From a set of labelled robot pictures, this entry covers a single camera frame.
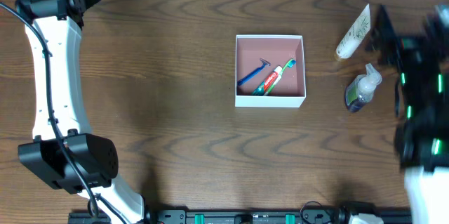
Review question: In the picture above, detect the cream leaf-print lotion tube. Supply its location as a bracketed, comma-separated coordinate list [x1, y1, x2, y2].
[335, 4, 371, 60]

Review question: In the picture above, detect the green toothbrush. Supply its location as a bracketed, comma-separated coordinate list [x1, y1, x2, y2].
[264, 59, 296, 95]

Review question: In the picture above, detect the clear foam pump bottle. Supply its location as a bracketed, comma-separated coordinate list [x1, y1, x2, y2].
[344, 63, 382, 112]

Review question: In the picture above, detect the white box pink interior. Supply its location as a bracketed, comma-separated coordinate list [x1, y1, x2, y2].
[234, 34, 307, 108]

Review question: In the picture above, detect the blue disposable razor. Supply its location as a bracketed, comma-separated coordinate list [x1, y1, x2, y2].
[237, 58, 271, 86]

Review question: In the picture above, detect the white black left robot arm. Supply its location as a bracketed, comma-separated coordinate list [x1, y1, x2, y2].
[15, 0, 148, 223]

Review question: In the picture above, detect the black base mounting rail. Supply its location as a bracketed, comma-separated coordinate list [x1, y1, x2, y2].
[67, 201, 413, 224]

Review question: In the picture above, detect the red white toothpaste tube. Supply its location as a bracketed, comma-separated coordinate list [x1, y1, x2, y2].
[252, 65, 281, 96]

